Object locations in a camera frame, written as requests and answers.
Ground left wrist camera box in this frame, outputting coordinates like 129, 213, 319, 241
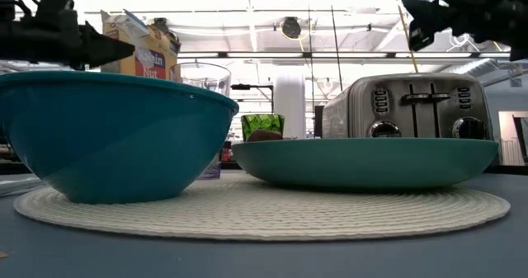
35, 0, 76, 22

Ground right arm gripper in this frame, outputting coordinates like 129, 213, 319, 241
402, 0, 528, 63

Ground teal blue bowl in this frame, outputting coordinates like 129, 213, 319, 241
0, 69, 239, 205

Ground white round woven placemat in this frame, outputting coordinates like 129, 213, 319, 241
13, 172, 512, 242

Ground clear drinking glass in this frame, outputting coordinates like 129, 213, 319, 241
171, 61, 232, 181

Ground yellow raisin nut cereal box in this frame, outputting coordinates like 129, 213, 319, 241
100, 8, 182, 82

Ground green round plate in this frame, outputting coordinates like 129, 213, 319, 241
231, 137, 500, 189

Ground white round pillar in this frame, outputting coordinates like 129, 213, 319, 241
274, 73, 307, 141

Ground green faceted cup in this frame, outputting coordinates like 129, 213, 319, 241
240, 113, 285, 142

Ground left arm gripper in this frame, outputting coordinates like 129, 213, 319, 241
0, 17, 136, 71

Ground black ceiling cord reel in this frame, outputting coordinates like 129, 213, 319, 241
281, 16, 303, 40
153, 16, 171, 34

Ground black bracket stand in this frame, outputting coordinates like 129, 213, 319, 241
230, 83, 276, 115

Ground yellow cable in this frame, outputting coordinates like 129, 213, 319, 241
390, 0, 420, 73

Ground brown toast slice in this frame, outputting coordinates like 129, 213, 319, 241
246, 129, 285, 143

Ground stainless steel toaster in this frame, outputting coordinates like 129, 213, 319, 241
321, 72, 495, 141

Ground black toaster power cable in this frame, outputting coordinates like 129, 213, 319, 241
328, 0, 344, 92

